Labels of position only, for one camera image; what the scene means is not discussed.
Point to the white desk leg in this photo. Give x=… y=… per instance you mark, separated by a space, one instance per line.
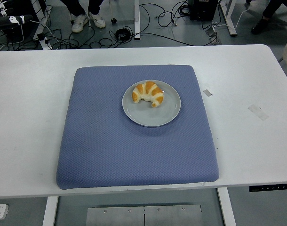
x=137 y=18
x=228 y=17

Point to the small grey tape piece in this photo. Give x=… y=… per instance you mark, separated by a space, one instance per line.
x=207 y=92

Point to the large black box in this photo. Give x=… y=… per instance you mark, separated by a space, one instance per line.
x=23 y=8

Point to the grey round plate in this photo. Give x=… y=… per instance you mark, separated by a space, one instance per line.
x=153 y=115

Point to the black computer box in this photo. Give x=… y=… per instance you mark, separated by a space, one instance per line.
x=204 y=11

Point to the black caster wheel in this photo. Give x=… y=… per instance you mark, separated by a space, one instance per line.
x=114 y=21

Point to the blue quilted mat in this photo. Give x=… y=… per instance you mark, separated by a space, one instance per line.
x=134 y=153

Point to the large clear tape piece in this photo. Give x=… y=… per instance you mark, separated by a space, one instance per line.
x=257 y=112

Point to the white floor power strip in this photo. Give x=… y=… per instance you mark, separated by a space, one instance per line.
x=45 y=42

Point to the white table leg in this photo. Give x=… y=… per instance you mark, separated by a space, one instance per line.
x=227 y=207
x=49 y=212

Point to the black table control panel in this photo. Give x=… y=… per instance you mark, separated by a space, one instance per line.
x=270 y=188

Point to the golden croissant bread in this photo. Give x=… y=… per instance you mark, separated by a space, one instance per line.
x=147 y=90

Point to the person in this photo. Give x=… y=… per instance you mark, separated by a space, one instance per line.
x=260 y=26
x=78 y=21

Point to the grey foot pedal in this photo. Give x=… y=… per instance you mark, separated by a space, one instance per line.
x=211 y=33

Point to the grey metal plate with screws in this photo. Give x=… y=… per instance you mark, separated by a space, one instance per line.
x=122 y=216

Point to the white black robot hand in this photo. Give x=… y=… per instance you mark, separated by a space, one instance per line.
x=2 y=22

